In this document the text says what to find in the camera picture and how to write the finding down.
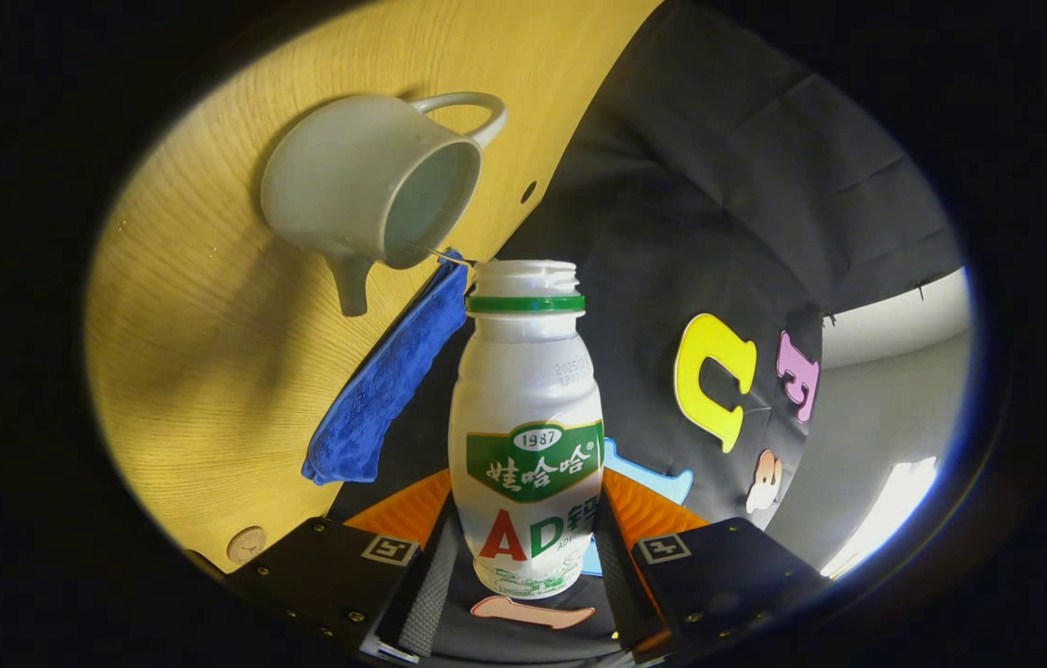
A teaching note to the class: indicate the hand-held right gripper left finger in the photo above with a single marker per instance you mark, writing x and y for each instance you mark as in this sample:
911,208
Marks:
429,594

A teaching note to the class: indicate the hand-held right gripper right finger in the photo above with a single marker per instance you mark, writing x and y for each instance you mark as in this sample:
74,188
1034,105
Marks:
621,594

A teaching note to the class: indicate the ceiling light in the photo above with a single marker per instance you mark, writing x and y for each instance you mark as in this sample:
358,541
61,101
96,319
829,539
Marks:
885,515

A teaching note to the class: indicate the round brown coaster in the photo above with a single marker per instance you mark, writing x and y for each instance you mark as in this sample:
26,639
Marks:
246,545

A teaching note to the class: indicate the white green-label water bottle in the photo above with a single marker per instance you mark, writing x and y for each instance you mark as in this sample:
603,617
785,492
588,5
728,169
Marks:
523,390

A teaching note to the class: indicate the blue towel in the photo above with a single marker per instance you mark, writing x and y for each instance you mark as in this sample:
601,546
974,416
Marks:
384,390

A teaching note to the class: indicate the black backdrop cloth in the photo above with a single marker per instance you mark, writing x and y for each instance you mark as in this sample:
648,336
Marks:
718,186

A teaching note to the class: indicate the white teacup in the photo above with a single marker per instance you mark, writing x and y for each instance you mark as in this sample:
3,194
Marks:
338,176

